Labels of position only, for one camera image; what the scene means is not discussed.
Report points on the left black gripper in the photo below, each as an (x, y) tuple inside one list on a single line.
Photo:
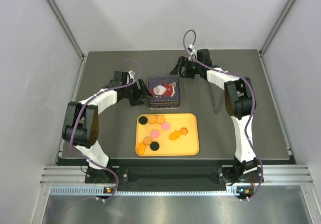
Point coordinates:
[(140, 93)]

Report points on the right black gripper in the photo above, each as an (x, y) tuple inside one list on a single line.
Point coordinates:
[(183, 62)]

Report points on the gold tin lid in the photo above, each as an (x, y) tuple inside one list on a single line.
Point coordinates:
[(164, 90)]

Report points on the square cookie tin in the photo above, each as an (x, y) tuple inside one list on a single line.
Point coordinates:
[(164, 104)]

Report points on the metal serving tongs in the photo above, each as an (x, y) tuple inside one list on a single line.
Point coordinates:
[(216, 96)]

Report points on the yellow plastic tray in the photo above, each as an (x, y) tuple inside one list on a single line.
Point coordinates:
[(187, 145)]

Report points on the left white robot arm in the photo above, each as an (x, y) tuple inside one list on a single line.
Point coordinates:
[(81, 122)]

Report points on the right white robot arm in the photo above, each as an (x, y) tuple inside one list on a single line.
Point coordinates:
[(239, 103)]

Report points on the orange dotted biscuit left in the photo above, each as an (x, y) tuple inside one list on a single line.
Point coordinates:
[(152, 119)]

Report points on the orange dotted biscuit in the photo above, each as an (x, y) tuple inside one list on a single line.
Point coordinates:
[(160, 119), (152, 119)]

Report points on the black sandwich cookie top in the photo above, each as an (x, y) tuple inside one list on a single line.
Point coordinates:
[(143, 120)]

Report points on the black sandwich cookie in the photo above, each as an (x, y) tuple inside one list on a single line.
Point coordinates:
[(143, 120), (154, 146)]

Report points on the orange dotted biscuit right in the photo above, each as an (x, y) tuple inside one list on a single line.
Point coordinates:
[(160, 119)]

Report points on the pink sandwich cookie lower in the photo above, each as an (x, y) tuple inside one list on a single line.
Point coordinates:
[(155, 133)]

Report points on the peach round scalloped cookie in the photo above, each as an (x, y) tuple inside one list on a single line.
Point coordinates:
[(147, 141)]

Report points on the orange fish cookie right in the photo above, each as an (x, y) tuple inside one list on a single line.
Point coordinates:
[(174, 135)]

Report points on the orange fish cookie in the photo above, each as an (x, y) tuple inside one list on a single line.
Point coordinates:
[(141, 147), (174, 135)]

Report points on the black sandwich cookie bottom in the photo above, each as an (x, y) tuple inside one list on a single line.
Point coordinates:
[(154, 146)]

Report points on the orange fish cookie left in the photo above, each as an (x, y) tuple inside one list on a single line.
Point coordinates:
[(141, 147)]

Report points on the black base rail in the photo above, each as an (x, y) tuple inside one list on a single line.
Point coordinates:
[(168, 175)]

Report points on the left aluminium frame post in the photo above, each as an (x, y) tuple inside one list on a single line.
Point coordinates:
[(63, 23)]

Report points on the aluminium frame post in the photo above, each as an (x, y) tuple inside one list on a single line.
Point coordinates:
[(279, 22), (63, 23)]

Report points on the right aluminium frame post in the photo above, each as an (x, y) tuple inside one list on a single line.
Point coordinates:
[(279, 22)]

